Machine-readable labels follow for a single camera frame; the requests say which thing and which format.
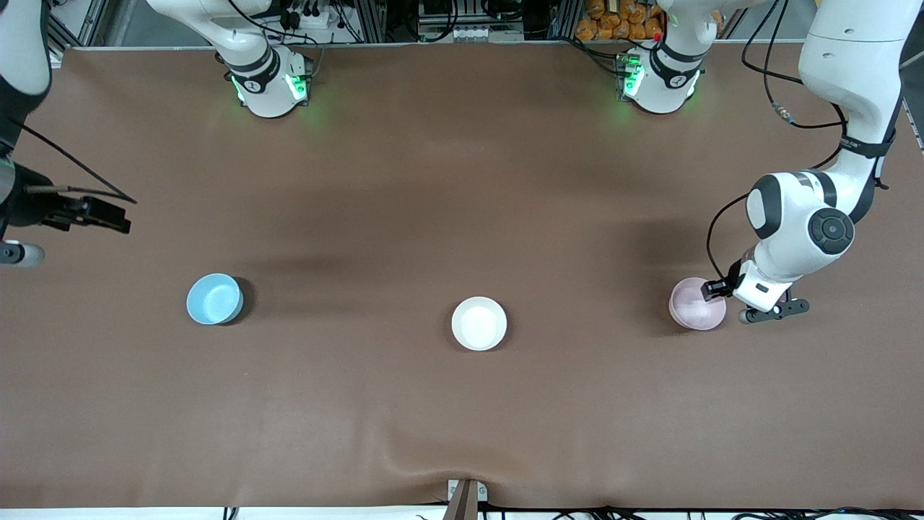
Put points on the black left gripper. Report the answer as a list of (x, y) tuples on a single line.
[(730, 280)]

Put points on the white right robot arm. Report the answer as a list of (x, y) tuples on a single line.
[(260, 43)]

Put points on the power strip with black plugs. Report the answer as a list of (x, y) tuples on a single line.
[(310, 13)]

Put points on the pink bowl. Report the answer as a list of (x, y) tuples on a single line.
[(693, 307)]

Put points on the white bowl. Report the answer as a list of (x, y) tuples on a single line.
[(478, 323)]

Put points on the grey arm base connector box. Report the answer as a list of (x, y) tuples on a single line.
[(628, 76), (297, 83)]

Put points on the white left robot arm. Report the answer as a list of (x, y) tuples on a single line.
[(798, 217)]

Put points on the white power strip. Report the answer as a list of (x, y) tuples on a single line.
[(468, 32)]

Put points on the blue bowl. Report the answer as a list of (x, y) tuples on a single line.
[(213, 300)]

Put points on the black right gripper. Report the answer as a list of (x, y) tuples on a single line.
[(32, 207)]

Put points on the aluminium corner frame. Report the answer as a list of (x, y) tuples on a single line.
[(79, 29)]

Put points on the orange snack pile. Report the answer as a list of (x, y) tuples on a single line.
[(613, 22)]

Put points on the brown table mat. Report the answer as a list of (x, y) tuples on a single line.
[(462, 180)]

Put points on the aluminium frame post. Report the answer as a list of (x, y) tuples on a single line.
[(369, 18)]

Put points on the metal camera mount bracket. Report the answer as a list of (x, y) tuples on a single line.
[(465, 502)]

